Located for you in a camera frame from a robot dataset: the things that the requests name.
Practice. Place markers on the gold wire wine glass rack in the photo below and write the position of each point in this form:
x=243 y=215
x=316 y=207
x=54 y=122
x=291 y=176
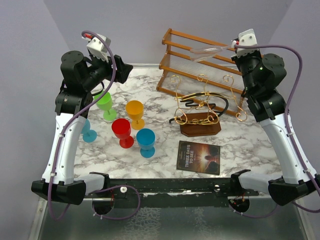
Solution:
x=196 y=116

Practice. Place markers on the wooden two-tier shelf rack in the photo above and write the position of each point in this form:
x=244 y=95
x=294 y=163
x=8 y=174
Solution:
x=181 y=76

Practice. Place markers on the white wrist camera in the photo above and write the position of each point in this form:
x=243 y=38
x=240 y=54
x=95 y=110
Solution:
x=245 y=38
x=98 y=49

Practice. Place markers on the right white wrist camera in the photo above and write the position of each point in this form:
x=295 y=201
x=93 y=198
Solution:
x=245 y=38

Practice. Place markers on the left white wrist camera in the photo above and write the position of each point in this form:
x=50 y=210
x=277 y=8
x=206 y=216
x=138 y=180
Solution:
x=98 y=49

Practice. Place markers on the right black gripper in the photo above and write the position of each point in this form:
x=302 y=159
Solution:
x=237 y=60

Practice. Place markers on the red plastic wine glass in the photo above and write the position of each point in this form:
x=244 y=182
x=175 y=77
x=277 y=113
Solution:
x=122 y=130

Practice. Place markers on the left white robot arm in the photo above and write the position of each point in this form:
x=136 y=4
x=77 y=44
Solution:
x=80 y=76

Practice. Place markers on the light blue plastic wine glass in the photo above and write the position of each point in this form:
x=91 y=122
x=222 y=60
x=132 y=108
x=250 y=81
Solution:
x=88 y=135

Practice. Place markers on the black metal base rail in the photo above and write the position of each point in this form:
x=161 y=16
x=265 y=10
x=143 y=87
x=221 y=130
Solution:
x=173 y=192

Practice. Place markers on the green plastic wine glass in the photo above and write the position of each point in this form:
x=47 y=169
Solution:
x=105 y=104

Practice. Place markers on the dark book three days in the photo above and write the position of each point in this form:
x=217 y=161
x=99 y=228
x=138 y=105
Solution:
x=198 y=158

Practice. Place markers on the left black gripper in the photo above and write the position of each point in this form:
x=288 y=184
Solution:
x=123 y=69

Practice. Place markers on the yellow plastic wine glass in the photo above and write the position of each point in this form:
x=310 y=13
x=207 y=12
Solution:
x=135 y=111

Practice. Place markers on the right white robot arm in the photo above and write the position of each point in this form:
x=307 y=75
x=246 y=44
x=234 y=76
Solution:
x=261 y=75

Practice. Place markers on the clear wine glass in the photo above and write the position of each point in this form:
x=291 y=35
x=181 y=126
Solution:
x=201 y=54

